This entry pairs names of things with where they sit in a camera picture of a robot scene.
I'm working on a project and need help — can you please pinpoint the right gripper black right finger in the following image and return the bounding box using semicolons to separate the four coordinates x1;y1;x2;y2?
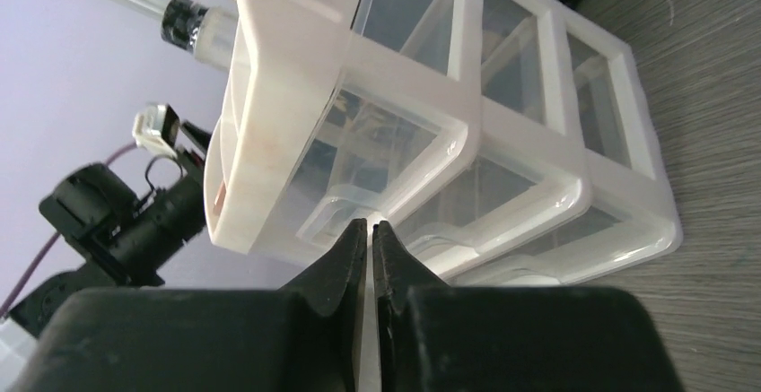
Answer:
372;222;683;391

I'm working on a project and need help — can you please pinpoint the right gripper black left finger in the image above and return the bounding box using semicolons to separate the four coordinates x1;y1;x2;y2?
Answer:
12;219;368;391

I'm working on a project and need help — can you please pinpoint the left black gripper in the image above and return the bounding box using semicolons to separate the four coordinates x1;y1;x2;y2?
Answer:
39;147;206;287

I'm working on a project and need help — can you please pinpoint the clear top drawer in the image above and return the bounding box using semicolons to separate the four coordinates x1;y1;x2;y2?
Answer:
258;85;475;264

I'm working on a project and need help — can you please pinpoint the white plastic drawer organizer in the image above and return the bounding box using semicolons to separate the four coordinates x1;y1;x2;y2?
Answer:
204;0;683;285

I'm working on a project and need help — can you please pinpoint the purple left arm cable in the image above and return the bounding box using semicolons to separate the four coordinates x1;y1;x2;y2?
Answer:
0;142;139;319

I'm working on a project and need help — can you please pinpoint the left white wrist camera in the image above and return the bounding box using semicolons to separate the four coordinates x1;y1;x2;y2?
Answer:
132;103;180;158

